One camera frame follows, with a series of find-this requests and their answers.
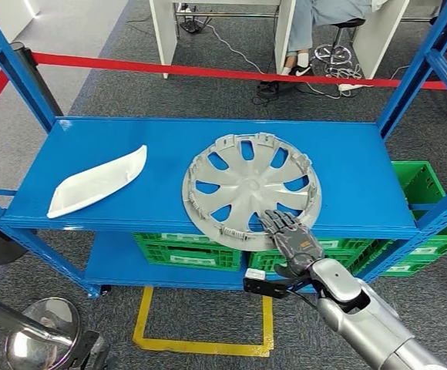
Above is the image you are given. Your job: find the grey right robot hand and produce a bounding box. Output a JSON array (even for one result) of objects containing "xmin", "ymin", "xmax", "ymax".
[{"xmin": 257, "ymin": 209, "xmax": 325, "ymax": 280}]

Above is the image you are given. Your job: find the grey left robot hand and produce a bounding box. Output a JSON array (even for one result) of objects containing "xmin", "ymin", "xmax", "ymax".
[{"xmin": 90, "ymin": 335, "xmax": 111, "ymax": 370}]

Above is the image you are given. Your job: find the grey plastic wheel hubcap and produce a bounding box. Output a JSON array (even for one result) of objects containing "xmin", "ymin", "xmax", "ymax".
[{"xmin": 181, "ymin": 133, "xmax": 322, "ymax": 253}]

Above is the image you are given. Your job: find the blue steel shelf rack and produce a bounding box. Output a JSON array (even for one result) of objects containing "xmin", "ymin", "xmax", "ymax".
[{"xmin": 0, "ymin": 0, "xmax": 447, "ymax": 298}]

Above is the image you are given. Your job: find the green plastic crate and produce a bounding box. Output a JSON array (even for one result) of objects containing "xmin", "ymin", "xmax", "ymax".
[
  {"xmin": 248, "ymin": 238, "xmax": 374, "ymax": 276},
  {"xmin": 132, "ymin": 232, "xmax": 242, "ymax": 273},
  {"xmin": 349, "ymin": 161, "xmax": 447, "ymax": 278}
]

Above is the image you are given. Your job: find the white curved plastic trim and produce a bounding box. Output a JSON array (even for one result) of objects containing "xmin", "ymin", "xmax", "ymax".
[{"xmin": 47, "ymin": 145, "xmax": 148, "ymax": 220}]

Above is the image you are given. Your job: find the person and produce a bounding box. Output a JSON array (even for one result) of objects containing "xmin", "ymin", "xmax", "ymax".
[{"xmin": 281, "ymin": 0, "xmax": 387, "ymax": 76}]

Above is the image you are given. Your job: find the white office desk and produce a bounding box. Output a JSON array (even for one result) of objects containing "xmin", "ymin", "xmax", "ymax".
[
  {"xmin": 149, "ymin": 0, "xmax": 297, "ymax": 79},
  {"xmin": 352, "ymin": 0, "xmax": 410, "ymax": 79}
]

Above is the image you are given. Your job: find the black stool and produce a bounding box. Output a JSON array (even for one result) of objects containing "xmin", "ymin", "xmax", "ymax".
[{"xmin": 315, "ymin": 18, "xmax": 366, "ymax": 66}]

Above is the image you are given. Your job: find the chrome stanchion post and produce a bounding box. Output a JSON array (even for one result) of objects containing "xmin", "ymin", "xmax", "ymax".
[{"xmin": 0, "ymin": 290, "xmax": 82, "ymax": 370}]

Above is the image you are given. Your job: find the black cable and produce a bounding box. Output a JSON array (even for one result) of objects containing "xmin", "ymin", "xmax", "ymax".
[{"xmin": 257, "ymin": 80, "xmax": 283, "ymax": 99}]

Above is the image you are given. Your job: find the black stanchion post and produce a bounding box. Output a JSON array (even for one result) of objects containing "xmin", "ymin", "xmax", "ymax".
[{"xmin": 0, "ymin": 42, "xmax": 64, "ymax": 265}]

